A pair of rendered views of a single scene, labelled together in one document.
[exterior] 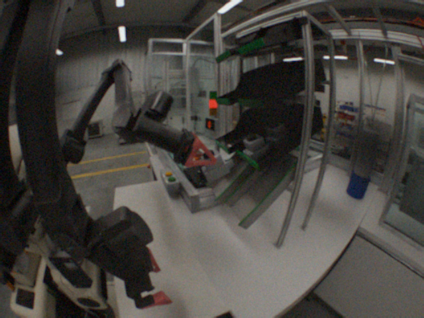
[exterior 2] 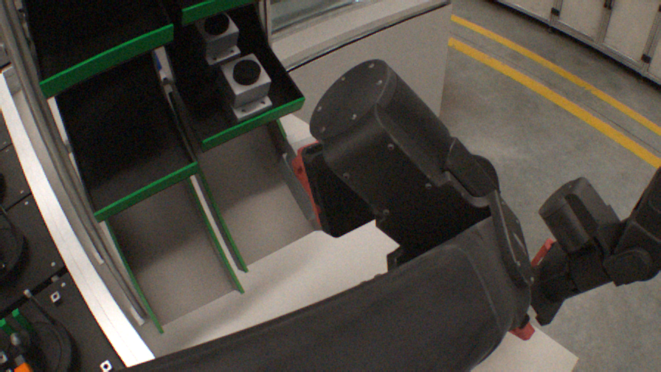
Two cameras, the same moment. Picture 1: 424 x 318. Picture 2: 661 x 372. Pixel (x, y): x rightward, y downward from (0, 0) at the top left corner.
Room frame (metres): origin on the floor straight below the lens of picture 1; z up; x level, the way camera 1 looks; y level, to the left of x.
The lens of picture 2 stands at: (0.51, 0.32, 1.52)
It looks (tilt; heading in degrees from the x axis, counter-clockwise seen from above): 45 degrees down; 251
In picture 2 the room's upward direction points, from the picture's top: straight up
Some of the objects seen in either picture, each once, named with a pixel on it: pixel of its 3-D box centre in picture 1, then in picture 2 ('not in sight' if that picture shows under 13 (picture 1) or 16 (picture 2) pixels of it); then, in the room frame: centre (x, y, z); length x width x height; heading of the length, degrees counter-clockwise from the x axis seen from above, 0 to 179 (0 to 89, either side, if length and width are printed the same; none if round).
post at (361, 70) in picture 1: (362, 93); not in sight; (0.96, -1.16, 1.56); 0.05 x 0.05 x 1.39; 27
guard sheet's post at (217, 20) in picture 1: (217, 84); not in sight; (1.10, -0.04, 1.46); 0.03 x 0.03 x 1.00; 27
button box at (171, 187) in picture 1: (169, 179); not in sight; (0.84, 0.24, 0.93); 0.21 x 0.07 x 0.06; 27
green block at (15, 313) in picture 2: not in sight; (23, 321); (0.87, -0.03, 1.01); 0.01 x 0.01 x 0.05; 27
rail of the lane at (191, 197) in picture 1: (171, 168); not in sight; (1.04, 0.27, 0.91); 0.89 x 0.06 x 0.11; 27
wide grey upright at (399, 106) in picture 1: (399, 102); not in sight; (0.64, -1.32, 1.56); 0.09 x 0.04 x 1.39; 27
